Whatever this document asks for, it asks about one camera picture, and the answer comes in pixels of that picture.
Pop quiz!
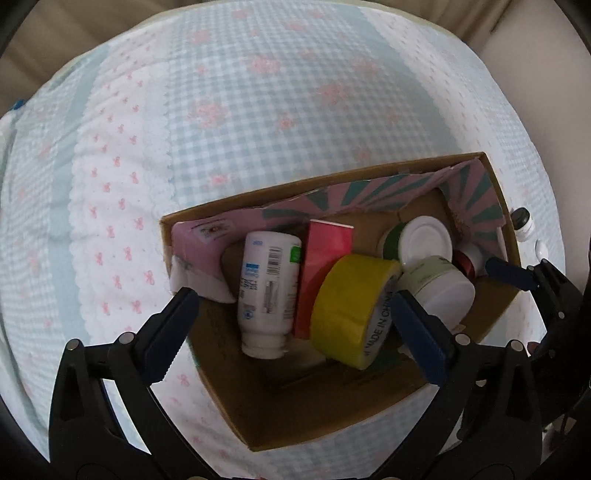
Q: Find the checked floral bedsheet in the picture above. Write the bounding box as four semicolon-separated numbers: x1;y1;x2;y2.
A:
0;0;566;480

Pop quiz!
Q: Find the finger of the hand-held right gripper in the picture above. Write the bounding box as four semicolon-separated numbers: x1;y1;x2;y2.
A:
485;255;585;343

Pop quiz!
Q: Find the brown cardboard box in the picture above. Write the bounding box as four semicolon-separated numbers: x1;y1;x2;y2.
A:
159;151;522;452

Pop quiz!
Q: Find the yellow tape roll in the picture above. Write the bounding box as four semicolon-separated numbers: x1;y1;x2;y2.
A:
309;252;403;370

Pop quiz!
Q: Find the red white small bottle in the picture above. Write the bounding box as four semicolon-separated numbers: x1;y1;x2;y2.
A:
453;243;485;280

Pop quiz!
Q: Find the red rectangular box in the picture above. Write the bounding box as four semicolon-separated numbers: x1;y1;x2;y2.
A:
293;219;356;340

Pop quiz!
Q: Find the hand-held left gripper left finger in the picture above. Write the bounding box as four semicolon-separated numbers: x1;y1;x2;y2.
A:
48;286;204;480

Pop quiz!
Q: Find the white pill bottle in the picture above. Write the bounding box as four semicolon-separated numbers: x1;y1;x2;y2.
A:
237;231;304;360

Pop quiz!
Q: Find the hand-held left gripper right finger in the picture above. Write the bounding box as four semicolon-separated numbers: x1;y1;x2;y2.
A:
392;289;544;480

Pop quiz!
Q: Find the pale green white-lid jar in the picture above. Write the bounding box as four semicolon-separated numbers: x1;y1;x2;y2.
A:
396;257;476;326

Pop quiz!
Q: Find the white jar with green label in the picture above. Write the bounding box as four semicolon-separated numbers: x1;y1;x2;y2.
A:
378;215;454;271

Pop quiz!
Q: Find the small white black-cap bottle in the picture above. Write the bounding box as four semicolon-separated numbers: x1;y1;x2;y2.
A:
510;207;537;242

